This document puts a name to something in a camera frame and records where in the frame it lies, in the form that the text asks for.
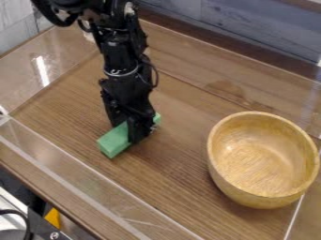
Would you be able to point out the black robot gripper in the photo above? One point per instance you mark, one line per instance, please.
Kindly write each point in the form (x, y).
(124, 91)

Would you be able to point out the green rectangular block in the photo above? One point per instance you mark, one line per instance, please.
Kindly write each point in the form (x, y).
(115, 141)

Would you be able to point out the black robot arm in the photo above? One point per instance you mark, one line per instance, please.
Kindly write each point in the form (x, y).
(111, 21)

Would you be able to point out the brown wooden bowl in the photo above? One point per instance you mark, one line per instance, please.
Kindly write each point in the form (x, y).
(262, 159)

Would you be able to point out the yellow label sticker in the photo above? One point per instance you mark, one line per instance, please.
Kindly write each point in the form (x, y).
(52, 218)

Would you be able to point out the clear acrylic front wall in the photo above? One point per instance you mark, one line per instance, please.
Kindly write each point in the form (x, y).
(55, 158)

